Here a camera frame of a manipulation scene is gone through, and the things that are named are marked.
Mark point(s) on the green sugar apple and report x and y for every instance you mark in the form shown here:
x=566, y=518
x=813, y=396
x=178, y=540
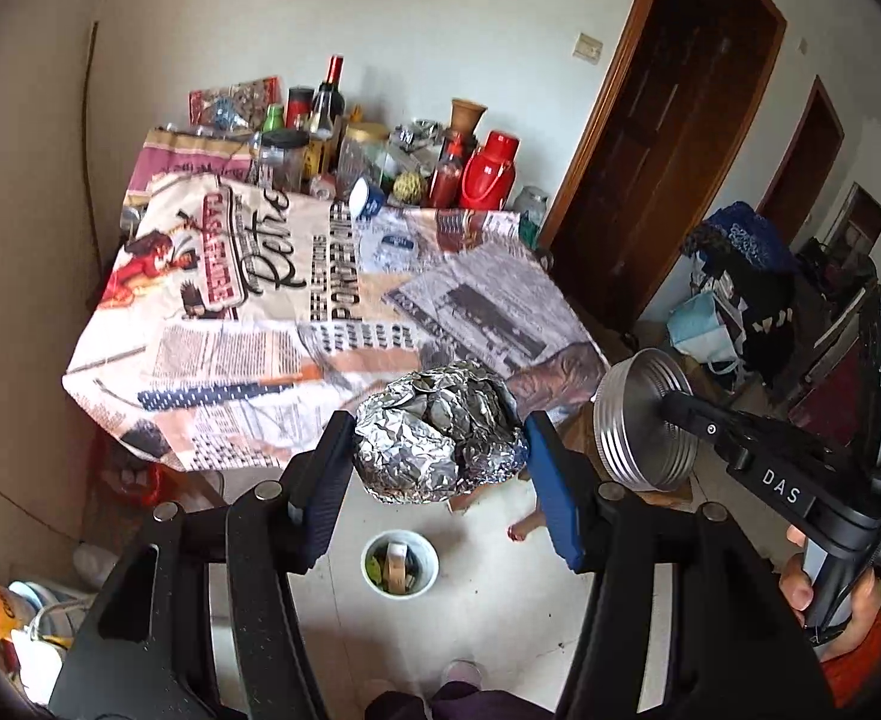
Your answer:
x=409, y=186

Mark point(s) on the red wine bottle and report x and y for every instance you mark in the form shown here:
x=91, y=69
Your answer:
x=333, y=73

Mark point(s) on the gold lid plastic jar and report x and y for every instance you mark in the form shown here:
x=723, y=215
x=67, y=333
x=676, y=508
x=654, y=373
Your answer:
x=361, y=157

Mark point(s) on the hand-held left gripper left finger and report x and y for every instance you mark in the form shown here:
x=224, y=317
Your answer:
x=324, y=495

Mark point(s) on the person's right hand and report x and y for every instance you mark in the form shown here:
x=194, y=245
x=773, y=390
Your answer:
x=794, y=589

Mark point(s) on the blue tin can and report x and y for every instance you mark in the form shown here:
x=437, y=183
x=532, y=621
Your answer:
x=369, y=199

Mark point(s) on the person's dark pants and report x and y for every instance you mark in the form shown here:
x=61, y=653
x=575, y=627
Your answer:
x=440, y=706

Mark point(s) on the clay vase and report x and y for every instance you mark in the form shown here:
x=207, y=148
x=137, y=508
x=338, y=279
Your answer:
x=468, y=120

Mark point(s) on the green cap bottle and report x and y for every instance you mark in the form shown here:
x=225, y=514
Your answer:
x=274, y=118

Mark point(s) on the white sneakers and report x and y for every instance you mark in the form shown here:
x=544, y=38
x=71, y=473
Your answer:
x=50, y=607

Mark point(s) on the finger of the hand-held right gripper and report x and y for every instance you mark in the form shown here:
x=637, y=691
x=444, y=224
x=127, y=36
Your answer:
x=762, y=465

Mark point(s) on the person's pink shoe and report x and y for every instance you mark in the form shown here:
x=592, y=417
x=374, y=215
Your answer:
x=461, y=671

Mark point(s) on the black cap red label jar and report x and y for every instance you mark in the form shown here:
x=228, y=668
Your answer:
x=299, y=106

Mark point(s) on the blue knitted cloth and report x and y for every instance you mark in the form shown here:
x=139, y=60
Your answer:
x=740, y=236

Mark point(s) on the red thermos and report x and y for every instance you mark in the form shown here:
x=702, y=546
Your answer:
x=489, y=172

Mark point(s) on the green net bag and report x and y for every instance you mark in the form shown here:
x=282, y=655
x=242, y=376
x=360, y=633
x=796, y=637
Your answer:
x=530, y=234

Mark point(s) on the dark wooden door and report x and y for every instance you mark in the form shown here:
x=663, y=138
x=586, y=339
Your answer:
x=635, y=165

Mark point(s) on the green wrapper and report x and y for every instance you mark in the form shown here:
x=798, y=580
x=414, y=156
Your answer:
x=373, y=568

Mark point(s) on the pink patterned sack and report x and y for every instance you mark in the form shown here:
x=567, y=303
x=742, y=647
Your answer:
x=185, y=161

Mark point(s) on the dark clothes pile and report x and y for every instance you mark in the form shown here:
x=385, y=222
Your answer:
x=770, y=322

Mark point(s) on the red plastic stool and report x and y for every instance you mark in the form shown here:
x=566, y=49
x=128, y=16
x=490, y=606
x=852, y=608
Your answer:
x=136, y=484

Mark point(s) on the black lid plastic jar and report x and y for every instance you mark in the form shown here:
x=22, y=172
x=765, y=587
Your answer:
x=283, y=157

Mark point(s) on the silver foil bags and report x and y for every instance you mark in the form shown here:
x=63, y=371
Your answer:
x=418, y=133

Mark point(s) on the white round bin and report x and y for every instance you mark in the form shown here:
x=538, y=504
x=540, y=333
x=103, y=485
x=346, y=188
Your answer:
x=431, y=574

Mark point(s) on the foil ball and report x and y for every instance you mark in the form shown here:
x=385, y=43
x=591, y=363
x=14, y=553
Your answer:
x=425, y=435

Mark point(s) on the person's right forearm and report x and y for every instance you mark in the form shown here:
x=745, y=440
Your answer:
x=860, y=656

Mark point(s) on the brown cardboard piece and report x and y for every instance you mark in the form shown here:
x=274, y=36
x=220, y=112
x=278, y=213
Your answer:
x=395, y=564

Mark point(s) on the beige wall switch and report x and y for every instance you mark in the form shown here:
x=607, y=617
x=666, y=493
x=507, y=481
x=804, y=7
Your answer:
x=585, y=47

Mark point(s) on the red sauce bottle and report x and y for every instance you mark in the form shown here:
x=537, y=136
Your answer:
x=448, y=172

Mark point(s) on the light blue plastic bag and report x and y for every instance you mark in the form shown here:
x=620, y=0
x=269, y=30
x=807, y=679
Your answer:
x=699, y=330

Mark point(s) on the red snack bag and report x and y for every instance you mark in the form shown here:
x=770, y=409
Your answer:
x=234, y=101

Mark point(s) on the round silver metal tin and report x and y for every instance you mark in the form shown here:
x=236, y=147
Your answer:
x=635, y=420

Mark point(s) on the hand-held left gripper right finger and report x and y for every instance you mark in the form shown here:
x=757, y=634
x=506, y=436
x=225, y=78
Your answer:
x=560, y=487

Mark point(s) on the printed tablecloth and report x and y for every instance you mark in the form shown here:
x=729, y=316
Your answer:
x=260, y=330

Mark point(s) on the empty glass jar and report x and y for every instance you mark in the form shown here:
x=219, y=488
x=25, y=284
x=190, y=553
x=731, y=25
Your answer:
x=532, y=204

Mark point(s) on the brown side door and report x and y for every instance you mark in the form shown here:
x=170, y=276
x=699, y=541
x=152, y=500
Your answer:
x=800, y=165

